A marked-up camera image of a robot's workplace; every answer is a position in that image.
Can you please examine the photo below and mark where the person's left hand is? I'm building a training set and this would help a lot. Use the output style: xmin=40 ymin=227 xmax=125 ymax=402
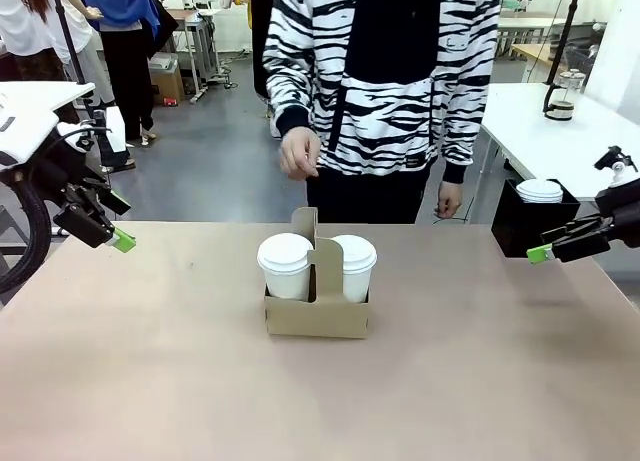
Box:
xmin=433 ymin=180 xmax=466 ymax=219

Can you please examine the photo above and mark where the grey background desk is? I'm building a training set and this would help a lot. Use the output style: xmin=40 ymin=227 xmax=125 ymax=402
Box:
xmin=167 ymin=8 xmax=224 ymax=106

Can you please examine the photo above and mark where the brown cardboard box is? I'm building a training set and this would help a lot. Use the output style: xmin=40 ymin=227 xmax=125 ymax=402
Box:
xmin=148 ymin=53 xmax=186 ymax=107

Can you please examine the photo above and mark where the white background desk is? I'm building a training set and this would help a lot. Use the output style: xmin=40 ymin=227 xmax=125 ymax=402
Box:
xmin=497 ymin=15 xmax=569 ymax=47

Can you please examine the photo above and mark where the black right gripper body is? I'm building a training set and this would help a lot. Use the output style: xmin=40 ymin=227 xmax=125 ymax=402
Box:
xmin=593 ymin=179 xmax=640 ymax=248

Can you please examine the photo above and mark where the person's right forearm zebra sleeve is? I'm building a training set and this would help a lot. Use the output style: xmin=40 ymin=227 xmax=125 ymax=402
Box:
xmin=263 ymin=40 xmax=324 ymax=138

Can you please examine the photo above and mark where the person in zebra hoodie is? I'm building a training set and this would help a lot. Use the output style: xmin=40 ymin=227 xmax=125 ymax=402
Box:
xmin=262 ymin=0 xmax=502 ymax=226

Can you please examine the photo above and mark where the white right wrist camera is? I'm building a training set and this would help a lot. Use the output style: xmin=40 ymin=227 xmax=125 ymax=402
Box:
xmin=593 ymin=145 xmax=640 ymax=188

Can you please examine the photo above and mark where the wooden background table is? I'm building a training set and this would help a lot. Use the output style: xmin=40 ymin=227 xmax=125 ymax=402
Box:
xmin=510 ymin=44 xmax=571 ymax=78

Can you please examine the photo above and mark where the bystander in white clothes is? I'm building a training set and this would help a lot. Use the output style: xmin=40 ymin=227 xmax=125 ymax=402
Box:
xmin=49 ymin=0 xmax=114 ymax=107

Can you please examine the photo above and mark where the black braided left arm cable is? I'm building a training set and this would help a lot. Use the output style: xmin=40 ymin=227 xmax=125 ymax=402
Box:
xmin=0 ymin=178 xmax=53 ymax=296

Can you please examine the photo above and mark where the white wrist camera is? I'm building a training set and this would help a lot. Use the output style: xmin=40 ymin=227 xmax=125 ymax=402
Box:
xmin=593 ymin=145 xmax=640 ymax=188
xmin=57 ymin=105 xmax=127 ymax=169

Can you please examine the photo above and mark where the white side table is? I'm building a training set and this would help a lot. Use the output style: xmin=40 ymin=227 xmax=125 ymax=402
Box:
xmin=0 ymin=80 xmax=97 ymax=127

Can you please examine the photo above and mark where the bystander in blue top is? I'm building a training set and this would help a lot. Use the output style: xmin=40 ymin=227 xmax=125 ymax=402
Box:
xmin=74 ymin=0 xmax=164 ymax=150

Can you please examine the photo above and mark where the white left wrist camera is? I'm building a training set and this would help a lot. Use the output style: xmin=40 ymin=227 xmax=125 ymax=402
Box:
xmin=57 ymin=105 xmax=127 ymax=169

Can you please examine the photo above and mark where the person's right hand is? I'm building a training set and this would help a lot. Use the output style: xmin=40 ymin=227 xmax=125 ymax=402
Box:
xmin=278 ymin=126 xmax=324 ymax=182

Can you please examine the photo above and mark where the bystander with long hair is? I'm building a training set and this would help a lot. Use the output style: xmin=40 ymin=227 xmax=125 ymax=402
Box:
xmin=0 ymin=0 xmax=76 ymax=85

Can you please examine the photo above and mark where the white plastic cup lid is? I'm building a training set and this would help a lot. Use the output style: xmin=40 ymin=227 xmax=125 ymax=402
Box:
xmin=256 ymin=232 xmax=313 ymax=273
xmin=515 ymin=178 xmax=565 ymax=205
xmin=329 ymin=234 xmax=378 ymax=273

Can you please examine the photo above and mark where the large white table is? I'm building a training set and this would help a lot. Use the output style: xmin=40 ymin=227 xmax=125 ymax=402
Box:
xmin=477 ymin=82 xmax=640 ymax=205

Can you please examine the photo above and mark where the thin black stand pole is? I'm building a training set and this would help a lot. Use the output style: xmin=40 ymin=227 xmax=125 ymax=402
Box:
xmin=545 ymin=0 xmax=585 ymax=86

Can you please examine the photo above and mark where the glass French press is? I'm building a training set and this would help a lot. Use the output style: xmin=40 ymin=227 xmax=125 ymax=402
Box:
xmin=543 ymin=69 xmax=587 ymax=122

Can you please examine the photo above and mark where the bystander in beige top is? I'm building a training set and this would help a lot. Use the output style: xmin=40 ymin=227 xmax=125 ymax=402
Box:
xmin=219 ymin=0 xmax=275 ymax=121

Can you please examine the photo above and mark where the person's left forearm zebra sleeve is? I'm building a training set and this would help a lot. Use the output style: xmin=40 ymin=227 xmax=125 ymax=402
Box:
xmin=439 ymin=40 xmax=502 ymax=185

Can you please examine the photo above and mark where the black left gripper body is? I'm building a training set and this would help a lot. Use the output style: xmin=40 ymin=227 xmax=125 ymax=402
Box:
xmin=30 ymin=139 xmax=109 ymax=217

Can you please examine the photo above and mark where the brown cardboard cup carrier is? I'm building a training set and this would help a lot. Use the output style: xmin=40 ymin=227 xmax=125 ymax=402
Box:
xmin=263 ymin=206 xmax=372 ymax=341

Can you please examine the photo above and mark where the black lid holder box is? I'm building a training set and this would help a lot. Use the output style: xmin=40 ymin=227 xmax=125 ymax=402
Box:
xmin=490 ymin=177 xmax=582 ymax=259

